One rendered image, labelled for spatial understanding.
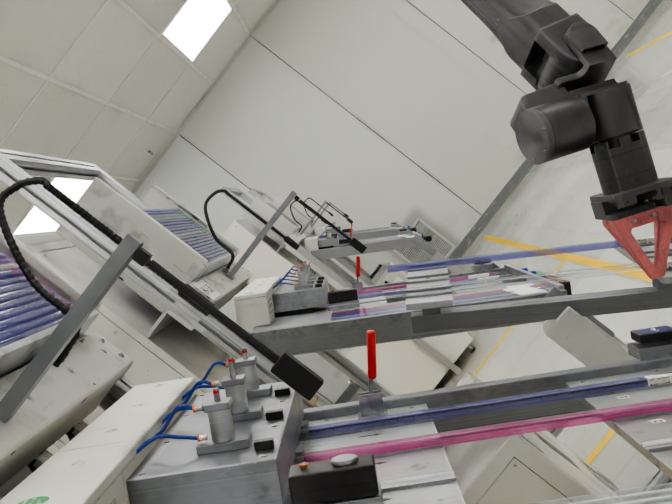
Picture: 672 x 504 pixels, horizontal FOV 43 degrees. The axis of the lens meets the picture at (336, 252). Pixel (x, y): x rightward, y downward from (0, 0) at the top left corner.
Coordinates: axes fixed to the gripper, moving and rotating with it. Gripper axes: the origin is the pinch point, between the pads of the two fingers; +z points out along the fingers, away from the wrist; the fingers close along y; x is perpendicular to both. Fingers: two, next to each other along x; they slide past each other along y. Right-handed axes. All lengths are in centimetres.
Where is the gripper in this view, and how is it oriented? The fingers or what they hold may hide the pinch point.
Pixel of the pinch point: (655, 270)
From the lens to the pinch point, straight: 96.2
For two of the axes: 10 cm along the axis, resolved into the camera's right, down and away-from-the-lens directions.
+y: -0.3, 0.6, -10.0
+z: 3.0, 9.5, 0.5
